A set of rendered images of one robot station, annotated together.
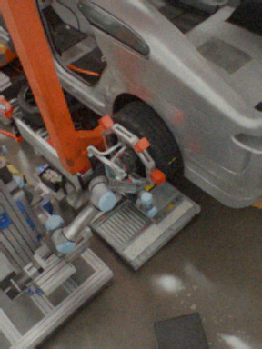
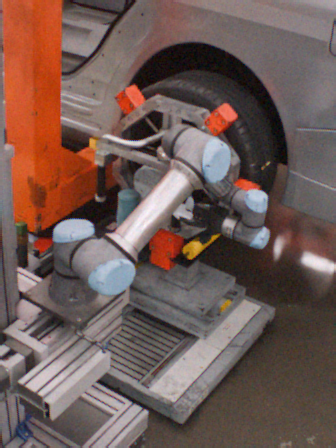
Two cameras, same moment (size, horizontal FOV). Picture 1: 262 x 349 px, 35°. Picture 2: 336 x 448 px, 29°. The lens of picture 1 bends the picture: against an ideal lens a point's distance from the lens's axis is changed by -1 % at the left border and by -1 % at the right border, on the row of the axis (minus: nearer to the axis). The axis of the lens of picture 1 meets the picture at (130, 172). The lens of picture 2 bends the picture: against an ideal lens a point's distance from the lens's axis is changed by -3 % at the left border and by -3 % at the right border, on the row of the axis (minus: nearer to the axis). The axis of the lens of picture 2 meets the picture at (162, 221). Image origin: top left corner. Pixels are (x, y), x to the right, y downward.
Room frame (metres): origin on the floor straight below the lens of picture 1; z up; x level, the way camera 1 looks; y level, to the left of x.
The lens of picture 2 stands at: (0.03, 1.00, 2.05)
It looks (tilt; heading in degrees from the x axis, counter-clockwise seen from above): 32 degrees down; 335
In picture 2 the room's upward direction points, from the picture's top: 5 degrees clockwise
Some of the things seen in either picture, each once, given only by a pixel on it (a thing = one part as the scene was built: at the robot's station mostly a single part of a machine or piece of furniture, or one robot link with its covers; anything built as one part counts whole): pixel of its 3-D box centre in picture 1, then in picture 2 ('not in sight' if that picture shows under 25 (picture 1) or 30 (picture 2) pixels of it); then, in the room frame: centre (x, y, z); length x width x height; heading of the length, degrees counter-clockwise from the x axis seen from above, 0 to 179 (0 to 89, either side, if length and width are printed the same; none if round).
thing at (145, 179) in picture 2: (121, 161); (162, 174); (2.10, 0.05, 0.85); 0.21 x 0.14 x 0.14; 124
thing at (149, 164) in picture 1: (128, 155); (172, 167); (2.14, -0.01, 0.85); 0.54 x 0.07 x 0.54; 34
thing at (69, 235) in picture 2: (55, 226); (75, 245); (1.54, 0.56, 0.98); 0.13 x 0.12 x 0.14; 19
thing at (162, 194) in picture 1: (149, 183); (184, 259); (2.23, -0.15, 0.32); 0.40 x 0.30 x 0.28; 34
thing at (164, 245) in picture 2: not in sight; (171, 241); (2.16, -0.04, 0.48); 0.16 x 0.12 x 0.17; 124
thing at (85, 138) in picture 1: (99, 132); (85, 157); (2.62, 0.20, 0.69); 0.52 x 0.17 x 0.35; 124
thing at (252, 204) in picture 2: (146, 199); (251, 206); (1.64, -0.07, 0.95); 0.11 x 0.08 x 0.11; 19
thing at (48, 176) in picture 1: (52, 178); not in sight; (2.35, 0.68, 0.51); 0.20 x 0.14 x 0.13; 42
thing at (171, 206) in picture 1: (151, 194); (180, 292); (2.23, -0.15, 0.13); 0.50 x 0.36 x 0.10; 34
